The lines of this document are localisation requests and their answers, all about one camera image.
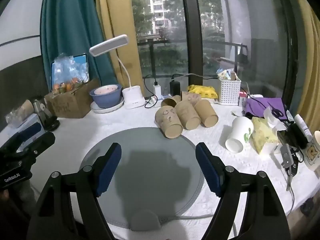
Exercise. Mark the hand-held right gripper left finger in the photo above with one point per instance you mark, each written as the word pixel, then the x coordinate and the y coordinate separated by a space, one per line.
pixel 110 165

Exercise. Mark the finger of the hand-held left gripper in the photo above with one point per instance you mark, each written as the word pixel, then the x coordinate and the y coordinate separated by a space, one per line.
pixel 30 131
pixel 42 142

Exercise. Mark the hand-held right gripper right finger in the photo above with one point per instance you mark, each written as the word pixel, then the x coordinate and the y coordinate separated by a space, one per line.
pixel 207 167

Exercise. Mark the bagged brown paper cup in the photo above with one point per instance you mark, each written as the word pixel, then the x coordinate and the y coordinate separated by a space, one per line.
pixel 22 110

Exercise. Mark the white paper cup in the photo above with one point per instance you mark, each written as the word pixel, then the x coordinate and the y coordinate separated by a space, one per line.
pixel 237 132

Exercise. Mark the plain brown paper cup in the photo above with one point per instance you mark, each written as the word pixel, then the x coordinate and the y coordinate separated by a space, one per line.
pixel 187 115
pixel 171 101
pixel 206 112

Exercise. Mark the patterned brown paper cup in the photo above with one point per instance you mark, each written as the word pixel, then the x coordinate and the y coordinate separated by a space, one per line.
pixel 191 97
pixel 167 120

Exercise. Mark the blue and white box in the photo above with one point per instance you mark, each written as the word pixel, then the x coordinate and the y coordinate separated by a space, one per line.
pixel 27 122

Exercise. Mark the black phone stand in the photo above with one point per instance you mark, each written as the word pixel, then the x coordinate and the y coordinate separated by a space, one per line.
pixel 46 117

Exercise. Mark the cardboard box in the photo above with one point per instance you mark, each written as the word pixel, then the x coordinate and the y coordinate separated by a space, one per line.
pixel 67 105

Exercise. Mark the grey round mat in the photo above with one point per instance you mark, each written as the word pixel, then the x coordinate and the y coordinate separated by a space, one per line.
pixel 150 140

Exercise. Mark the light blue plate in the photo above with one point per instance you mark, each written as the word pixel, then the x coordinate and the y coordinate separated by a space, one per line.
pixel 100 109

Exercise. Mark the yellow tissue pack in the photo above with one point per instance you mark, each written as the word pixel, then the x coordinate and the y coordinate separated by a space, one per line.
pixel 262 135

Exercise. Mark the blue bowl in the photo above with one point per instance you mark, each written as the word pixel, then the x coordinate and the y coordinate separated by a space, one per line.
pixel 105 100

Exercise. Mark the clear bag of oranges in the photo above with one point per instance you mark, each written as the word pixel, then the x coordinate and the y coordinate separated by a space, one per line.
pixel 65 75

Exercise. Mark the white desk lamp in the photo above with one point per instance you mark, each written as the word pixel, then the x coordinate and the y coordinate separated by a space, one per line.
pixel 133 97

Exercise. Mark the pink bowl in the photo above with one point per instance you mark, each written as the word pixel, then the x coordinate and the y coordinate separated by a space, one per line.
pixel 107 89

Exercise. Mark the white power strip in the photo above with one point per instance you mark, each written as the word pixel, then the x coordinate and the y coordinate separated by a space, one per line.
pixel 152 102

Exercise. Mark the yellow plastic bag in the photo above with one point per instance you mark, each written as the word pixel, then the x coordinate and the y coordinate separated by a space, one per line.
pixel 203 91

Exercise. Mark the small pink capped bottle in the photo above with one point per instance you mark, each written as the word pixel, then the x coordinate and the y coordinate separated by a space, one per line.
pixel 242 98

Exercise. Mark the white lattice basket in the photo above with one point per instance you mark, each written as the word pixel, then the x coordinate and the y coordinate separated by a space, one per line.
pixel 230 92

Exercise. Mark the purple cloth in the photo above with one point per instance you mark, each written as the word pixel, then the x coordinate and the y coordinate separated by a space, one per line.
pixel 260 103

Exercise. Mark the black charger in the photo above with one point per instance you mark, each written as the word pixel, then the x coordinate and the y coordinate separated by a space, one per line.
pixel 175 87

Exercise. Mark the white charger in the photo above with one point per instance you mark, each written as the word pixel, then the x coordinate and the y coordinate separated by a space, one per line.
pixel 157 90

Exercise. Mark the black scissors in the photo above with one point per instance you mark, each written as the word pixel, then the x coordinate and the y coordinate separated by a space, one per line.
pixel 277 112

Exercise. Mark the black pouch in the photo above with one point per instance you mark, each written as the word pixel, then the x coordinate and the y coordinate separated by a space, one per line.
pixel 295 135

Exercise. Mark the colourful sachets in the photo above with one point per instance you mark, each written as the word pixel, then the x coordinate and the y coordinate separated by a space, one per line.
pixel 223 74

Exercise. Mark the bear print mug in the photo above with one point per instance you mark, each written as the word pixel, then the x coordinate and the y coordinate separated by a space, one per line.
pixel 312 155

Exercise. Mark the teal curtain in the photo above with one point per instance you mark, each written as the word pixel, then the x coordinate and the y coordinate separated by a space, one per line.
pixel 67 17

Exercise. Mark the yellow curtain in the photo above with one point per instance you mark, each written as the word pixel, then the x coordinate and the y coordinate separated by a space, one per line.
pixel 307 42
pixel 112 17

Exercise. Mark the black window frame post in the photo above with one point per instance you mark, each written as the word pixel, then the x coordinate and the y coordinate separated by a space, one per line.
pixel 191 30

